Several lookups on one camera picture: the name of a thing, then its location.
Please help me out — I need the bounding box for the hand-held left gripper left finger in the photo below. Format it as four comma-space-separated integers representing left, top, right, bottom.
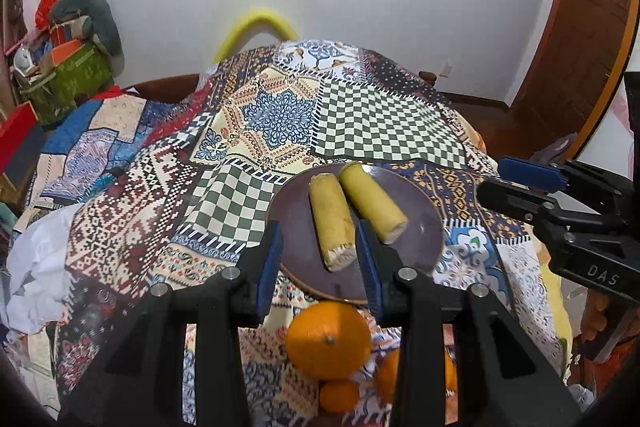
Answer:
57, 219, 286, 427

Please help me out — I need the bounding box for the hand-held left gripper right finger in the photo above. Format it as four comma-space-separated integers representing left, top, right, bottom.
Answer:
354, 219, 583, 427

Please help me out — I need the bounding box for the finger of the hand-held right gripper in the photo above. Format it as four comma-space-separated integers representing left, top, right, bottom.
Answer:
497, 157, 637, 204
476, 178, 565, 224

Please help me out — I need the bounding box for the dark brown round plate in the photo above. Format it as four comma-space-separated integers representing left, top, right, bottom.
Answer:
265, 163, 446, 305

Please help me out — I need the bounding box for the yellow banana piece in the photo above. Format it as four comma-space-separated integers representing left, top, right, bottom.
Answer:
339, 162, 409, 244
308, 173, 358, 273

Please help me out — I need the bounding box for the large orange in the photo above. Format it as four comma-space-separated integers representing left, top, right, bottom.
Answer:
376, 347, 458, 403
285, 300, 373, 380

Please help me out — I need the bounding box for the small tangerine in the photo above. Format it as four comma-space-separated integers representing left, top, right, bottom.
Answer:
318, 378, 362, 414

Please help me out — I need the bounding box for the patchwork printed blanket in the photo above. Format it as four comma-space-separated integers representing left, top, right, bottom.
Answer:
30, 39, 573, 427

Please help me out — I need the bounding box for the wooden door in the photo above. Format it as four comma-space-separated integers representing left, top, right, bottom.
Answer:
510, 0, 640, 158

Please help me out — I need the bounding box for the white crumpled cloth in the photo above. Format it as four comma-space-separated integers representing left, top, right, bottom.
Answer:
7, 202, 83, 335

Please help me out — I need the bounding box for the green storage box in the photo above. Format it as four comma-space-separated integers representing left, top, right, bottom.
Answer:
17, 44, 113, 125

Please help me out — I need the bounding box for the red box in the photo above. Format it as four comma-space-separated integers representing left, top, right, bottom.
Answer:
0, 102, 38, 180

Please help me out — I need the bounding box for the orange cardboard box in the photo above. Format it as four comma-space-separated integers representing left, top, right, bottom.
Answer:
50, 39, 83, 62

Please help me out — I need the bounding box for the white plastic object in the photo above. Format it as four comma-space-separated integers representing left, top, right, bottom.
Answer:
12, 47, 41, 78

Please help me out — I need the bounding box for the wooden bed frame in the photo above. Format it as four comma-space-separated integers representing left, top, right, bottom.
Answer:
120, 71, 437, 100

